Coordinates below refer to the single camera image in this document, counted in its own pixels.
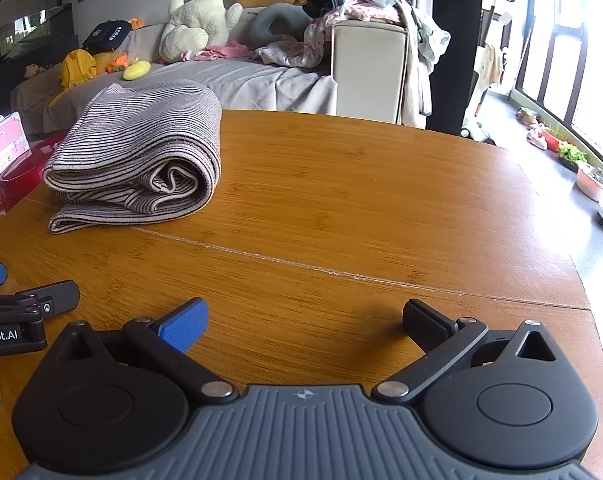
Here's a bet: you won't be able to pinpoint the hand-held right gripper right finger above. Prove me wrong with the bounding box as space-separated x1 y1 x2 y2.
371 298 575 407

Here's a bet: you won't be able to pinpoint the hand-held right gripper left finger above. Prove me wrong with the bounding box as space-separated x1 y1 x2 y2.
46 297 237 407

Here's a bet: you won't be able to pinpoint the grey striped knit garment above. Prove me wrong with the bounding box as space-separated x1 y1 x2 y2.
43 79 225 236

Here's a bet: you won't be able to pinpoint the pile of clothes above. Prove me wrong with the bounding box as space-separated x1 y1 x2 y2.
256 0 453 131

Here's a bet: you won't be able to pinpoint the red stool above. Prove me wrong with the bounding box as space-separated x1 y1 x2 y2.
0 129 70 211

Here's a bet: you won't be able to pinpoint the pink case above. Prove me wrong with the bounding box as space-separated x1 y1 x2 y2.
0 112 30 184

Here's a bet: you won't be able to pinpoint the white upright vacuum cleaner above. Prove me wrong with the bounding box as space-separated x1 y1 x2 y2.
461 0 517 144

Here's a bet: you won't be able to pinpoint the small pink shoes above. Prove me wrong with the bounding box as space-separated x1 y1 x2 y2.
526 124 550 149

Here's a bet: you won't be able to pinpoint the pink basin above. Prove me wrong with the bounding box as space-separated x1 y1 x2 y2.
575 162 603 204

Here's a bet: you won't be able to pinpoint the red basin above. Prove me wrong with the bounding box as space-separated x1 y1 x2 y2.
538 127 563 151

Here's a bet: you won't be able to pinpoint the green plant tray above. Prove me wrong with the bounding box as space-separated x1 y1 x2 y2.
556 142 590 171

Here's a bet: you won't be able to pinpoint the small yellow plush toy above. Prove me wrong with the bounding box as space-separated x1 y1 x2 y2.
122 59 152 81

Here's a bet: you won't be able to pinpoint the dark glass cabinet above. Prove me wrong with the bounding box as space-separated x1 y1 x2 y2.
0 0 81 129

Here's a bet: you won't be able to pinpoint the grey sofa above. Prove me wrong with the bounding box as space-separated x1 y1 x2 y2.
10 0 363 136

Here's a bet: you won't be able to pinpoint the black cap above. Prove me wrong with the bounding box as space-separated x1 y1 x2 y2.
82 20 132 54

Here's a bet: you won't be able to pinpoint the beige hanging cloth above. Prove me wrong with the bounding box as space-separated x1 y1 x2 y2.
473 43 503 89

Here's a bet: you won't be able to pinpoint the pink cloth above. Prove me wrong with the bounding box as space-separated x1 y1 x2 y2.
180 42 257 61

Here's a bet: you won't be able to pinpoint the dark curtain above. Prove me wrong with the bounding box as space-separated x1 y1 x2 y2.
426 0 487 136

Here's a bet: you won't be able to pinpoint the white plush duck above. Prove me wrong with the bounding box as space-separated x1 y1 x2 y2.
158 0 245 64

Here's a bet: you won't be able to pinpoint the grey neck pillow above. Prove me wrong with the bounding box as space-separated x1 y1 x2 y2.
248 2 313 49

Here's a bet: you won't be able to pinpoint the black framed window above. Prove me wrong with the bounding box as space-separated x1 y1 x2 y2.
511 0 603 171

